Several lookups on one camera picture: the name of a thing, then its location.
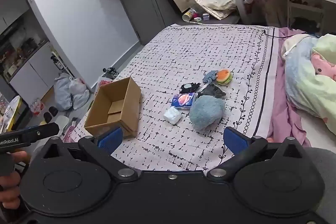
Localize white tissue pack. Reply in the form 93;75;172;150
163;107;182;125

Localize person's left hand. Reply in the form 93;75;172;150
0;151;30;211

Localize grey white cabinet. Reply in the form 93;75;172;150
0;0;69;109

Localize black lace cloth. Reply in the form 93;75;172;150
197;84;227;99

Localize pink bed sheet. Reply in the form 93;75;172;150
266;27;313;147

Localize black cable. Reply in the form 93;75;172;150
262;27;289;39

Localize grey plastic bags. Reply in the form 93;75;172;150
54;73;90;111

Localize blue knitted cloth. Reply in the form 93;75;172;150
203;70;219;83

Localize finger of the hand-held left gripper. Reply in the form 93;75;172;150
21;123;60;145

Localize white chair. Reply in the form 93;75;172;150
286;0;324;36

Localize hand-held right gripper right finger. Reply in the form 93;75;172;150
207;126;304;179

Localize black scrunchie with white patch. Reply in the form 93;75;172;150
180;82;201;94

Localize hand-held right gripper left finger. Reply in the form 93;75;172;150
42;126;137;179

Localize blue fluffy plush ball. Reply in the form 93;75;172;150
189;95;226;132

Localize paper cup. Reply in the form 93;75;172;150
182;9;196;22

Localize brown cardboard box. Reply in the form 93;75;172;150
84;77;142;138

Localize blue planet print packet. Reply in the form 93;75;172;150
171;92;198;110

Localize white black patterned blanket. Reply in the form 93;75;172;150
71;25;279;172

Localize white charging cable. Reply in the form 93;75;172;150
282;37;311;58

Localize pastel printed quilt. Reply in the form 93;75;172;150
281;34;336;125

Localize hamburger plush toy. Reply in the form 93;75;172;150
216;69;233;86

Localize beige tote bag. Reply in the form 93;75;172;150
184;0;237;20

